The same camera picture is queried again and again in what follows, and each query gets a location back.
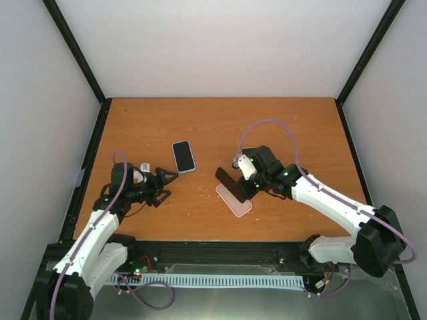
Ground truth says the light blue phone case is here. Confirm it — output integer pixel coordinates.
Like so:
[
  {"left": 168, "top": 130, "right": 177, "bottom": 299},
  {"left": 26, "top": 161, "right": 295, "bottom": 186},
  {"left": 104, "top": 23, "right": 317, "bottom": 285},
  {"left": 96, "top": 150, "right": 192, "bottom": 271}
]
[{"left": 171, "top": 140, "right": 197, "bottom": 174}]

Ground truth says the light blue cable duct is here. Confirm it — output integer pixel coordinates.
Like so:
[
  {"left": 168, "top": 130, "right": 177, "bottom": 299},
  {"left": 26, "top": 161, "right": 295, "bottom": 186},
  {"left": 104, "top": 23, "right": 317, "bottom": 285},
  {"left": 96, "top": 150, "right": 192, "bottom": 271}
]
[{"left": 128, "top": 273, "right": 304, "bottom": 290}]

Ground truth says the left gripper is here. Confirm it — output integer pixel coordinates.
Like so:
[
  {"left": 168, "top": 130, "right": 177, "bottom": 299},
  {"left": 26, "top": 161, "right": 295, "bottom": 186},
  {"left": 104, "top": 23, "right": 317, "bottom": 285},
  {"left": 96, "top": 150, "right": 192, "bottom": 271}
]
[{"left": 127, "top": 167, "right": 179, "bottom": 207}]

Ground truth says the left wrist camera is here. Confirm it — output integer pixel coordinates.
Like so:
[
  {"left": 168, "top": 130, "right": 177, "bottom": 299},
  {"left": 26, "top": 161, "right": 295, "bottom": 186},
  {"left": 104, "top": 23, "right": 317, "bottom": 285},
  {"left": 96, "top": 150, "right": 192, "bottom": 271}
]
[{"left": 133, "top": 163, "right": 150, "bottom": 183}]

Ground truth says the pink phone case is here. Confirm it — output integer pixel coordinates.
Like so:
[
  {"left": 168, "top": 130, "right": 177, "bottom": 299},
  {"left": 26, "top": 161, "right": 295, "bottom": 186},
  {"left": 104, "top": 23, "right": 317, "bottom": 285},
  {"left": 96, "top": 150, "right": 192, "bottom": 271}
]
[{"left": 216, "top": 184, "right": 253, "bottom": 217}]

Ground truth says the black aluminium frame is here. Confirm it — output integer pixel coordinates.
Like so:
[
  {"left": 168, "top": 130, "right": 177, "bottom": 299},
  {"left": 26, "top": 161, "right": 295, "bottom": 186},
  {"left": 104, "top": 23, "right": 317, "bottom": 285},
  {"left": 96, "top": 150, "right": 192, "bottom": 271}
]
[{"left": 19, "top": 0, "right": 422, "bottom": 320}]

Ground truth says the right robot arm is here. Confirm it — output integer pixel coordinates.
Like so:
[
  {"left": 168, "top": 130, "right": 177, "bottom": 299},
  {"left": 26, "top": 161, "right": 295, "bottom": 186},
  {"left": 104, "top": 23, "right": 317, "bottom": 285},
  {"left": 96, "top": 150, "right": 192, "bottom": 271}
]
[{"left": 233, "top": 145, "right": 407, "bottom": 278}]

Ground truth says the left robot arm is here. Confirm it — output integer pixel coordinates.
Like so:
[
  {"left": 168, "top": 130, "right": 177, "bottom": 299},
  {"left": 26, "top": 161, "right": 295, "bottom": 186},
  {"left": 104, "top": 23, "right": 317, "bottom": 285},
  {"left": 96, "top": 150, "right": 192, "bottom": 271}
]
[{"left": 35, "top": 163, "right": 179, "bottom": 319}]

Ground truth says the black phone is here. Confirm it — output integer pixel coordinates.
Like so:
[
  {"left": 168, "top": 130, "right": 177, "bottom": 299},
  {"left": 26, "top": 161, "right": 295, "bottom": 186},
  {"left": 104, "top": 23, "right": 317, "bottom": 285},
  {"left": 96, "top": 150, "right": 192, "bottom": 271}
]
[{"left": 215, "top": 167, "right": 247, "bottom": 203}]

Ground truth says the purple cable on base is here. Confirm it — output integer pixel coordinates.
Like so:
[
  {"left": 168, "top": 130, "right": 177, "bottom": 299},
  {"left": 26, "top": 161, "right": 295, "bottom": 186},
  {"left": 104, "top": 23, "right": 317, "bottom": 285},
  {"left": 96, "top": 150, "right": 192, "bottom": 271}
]
[{"left": 115, "top": 271, "right": 174, "bottom": 310}]

